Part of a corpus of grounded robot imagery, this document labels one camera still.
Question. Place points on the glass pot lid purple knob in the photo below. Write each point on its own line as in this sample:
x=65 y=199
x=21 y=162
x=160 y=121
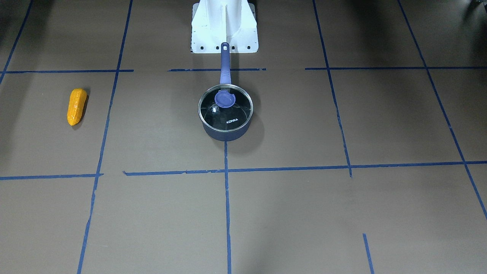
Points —
x=225 y=108

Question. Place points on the yellow toy corn cob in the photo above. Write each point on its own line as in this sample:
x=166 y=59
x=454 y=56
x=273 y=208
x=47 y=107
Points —
x=76 y=105

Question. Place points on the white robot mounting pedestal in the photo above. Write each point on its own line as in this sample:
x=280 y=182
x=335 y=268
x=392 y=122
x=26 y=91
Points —
x=217 y=21

